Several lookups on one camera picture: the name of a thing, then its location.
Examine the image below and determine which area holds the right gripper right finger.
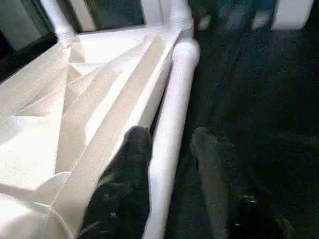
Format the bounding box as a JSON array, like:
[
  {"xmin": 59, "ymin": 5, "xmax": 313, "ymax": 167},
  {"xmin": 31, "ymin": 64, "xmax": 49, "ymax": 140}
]
[{"xmin": 190, "ymin": 127, "xmax": 300, "ymax": 239}]

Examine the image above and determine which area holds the white plastic table top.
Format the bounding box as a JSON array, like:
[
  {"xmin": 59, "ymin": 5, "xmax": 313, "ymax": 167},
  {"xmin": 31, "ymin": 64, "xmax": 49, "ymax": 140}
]
[{"xmin": 0, "ymin": 26, "xmax": 181, "ymax": 239}]

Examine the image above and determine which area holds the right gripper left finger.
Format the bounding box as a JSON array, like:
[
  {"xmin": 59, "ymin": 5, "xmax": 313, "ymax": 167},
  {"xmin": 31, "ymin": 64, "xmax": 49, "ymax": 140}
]
[{"xmin": 77, "ymin": 125, "xmax": 153, "ymax": 239}]

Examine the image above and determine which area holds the white glass-door cabinet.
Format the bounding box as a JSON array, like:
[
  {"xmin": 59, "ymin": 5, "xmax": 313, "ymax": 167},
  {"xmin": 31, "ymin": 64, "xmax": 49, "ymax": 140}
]
[{"xmin": 65, "ymin": 0, "xmax": 319, "ymax": 31}]

